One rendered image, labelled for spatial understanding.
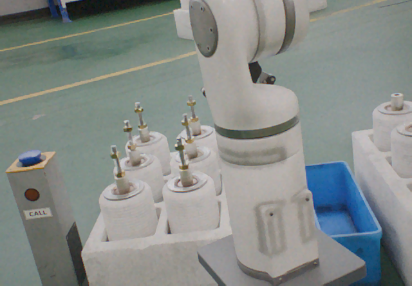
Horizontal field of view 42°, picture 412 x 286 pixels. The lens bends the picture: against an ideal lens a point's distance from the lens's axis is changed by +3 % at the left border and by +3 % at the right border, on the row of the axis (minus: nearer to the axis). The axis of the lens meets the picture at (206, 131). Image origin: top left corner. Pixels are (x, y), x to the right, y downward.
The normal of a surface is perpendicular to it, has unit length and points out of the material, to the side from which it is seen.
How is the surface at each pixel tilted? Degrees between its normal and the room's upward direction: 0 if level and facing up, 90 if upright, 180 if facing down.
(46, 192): 90
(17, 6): 90
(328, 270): 0
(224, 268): 0
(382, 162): 0
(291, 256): 90
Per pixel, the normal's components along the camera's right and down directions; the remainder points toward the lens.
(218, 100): -0.87, 0.32
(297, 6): 0.53, 0.18
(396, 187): -0.16, -0.92
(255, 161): -0.18, 0.39
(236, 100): -0.58, 0.43
